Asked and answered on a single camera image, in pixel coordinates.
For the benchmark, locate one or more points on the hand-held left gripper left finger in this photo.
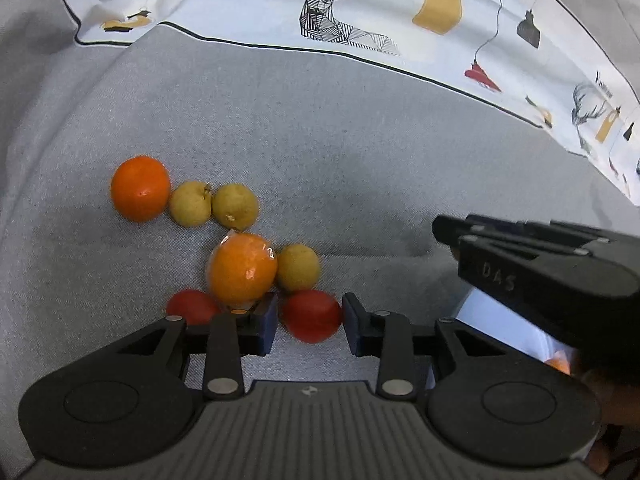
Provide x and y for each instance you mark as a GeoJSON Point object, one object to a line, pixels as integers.
{"type": "Point", "coordinates": [267, 327]}

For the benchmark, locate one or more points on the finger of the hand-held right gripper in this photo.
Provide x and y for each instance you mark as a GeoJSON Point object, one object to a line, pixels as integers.
{"type": "Point", "coordinates": [500, 270]}
{"type": "Point", "coordinates": [450, 228]}

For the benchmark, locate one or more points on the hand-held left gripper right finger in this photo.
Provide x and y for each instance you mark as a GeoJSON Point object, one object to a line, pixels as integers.
{"type": "Point", "coordinates": [350, 329]}

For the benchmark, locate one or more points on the red tomato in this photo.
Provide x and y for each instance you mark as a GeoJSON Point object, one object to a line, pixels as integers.
{"type": "Point", "coordinates": [192, 306]}
{"type": "Point", "coordinates": [311, 316]}

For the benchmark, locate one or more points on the pale blue plate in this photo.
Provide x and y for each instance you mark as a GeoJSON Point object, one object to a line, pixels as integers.
{"type": "Point", "coordinates": [500, 325]}

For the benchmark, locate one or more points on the plastic-wrapped orange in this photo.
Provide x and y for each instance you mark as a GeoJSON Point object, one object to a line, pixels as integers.
{"type": "Point", "coordinates": [243, 267]}
{"type": "Point", "coordinates": [561, 363]}

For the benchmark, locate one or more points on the yellow-green lemon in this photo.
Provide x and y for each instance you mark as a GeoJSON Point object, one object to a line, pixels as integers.
{"type": "Point", "coordinates": [235, 206]}
{"type": "Point", "coordinates": [298, 267]}
{"type": "Point", "coordinates": [189, 205]}

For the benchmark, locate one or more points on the bare orange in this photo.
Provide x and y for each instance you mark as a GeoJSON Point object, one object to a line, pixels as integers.
{"type": "Point", "coordinates": [140, 188]}

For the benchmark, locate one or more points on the person's right hand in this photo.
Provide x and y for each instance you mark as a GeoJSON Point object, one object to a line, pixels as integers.
{"type": "Point", "coordinates": [609, 405]}

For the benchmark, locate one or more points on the grey blanket with printed band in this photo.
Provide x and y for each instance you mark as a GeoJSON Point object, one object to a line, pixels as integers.
{"type": "Point", "coordinates": [350, 160]}

